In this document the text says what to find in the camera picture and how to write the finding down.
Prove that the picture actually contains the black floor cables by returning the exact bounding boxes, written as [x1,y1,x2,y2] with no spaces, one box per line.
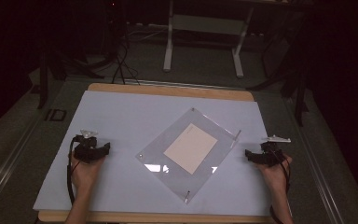
[110,38,142,86]

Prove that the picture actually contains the white table mat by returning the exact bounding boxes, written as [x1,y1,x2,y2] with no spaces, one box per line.
[32,90,273,217]

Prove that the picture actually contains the black floor socket plate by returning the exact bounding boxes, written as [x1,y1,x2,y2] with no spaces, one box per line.
[44,107,68,122]

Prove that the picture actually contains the metal floor rail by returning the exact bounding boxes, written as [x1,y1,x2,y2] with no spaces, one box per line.
[0,119,41,216]
[282,92,347,224]

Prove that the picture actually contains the wooden table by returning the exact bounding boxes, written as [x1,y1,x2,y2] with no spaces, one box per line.
[37,82,276,224]

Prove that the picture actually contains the black metal stand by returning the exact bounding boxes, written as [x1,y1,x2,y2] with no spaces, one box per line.
[246,12,312,128]
[36,43,106,110]

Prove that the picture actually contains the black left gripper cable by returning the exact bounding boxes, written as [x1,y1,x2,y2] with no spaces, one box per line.
[66,136,82,206]

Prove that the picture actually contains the beige card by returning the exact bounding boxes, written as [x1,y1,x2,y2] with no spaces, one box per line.
[162,122,219,175]

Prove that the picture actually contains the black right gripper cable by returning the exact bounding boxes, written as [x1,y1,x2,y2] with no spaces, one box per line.
[268,141,293,224]

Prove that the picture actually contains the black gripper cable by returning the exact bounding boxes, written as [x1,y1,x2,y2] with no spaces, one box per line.
[66,136,82,206]
[268,141,293,224]

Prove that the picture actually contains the metal floor strip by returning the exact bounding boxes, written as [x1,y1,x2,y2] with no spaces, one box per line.
[122,78,248,91]

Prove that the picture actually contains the person's right hand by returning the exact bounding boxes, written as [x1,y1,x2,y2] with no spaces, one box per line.
[255,155,294,193]

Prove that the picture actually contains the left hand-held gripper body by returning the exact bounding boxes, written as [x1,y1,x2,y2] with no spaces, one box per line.
[72,129,104,164]

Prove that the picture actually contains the white metal desk frame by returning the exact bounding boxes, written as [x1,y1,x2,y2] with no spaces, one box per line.
[162,0,256,79]

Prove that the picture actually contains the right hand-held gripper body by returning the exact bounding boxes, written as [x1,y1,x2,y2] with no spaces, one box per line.
[256,134,292,168]

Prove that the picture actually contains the clear acrylic photo frame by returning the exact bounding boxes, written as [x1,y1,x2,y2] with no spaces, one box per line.
[135,107,242,205]

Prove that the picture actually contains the person's left hand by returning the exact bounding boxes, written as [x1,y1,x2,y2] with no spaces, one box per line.
[69,153,107,191]

